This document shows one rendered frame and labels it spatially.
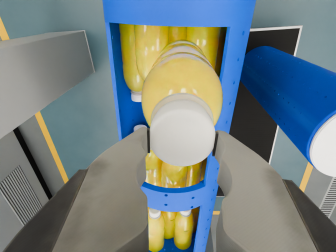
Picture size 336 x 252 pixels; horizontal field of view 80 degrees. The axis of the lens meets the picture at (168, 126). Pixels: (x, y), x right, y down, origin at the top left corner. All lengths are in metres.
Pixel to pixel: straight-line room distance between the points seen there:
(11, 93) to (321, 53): 1.86
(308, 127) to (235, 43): 0.45
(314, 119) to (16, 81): 1.10
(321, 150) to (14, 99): 1.13
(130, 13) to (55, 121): 1.82
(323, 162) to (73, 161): 2.05
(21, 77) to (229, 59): 0.90
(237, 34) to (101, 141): 1.78
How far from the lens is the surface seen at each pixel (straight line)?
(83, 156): 2.21
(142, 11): 0.33
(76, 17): 1.72
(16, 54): 1.09
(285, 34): 1.56
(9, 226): 2.36
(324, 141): 0.76
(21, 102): 1.06
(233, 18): 0.36
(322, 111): 0.75
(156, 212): 0.72
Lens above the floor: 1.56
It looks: 60 degrees down
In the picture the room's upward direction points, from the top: 174 degrees counter-clockwise
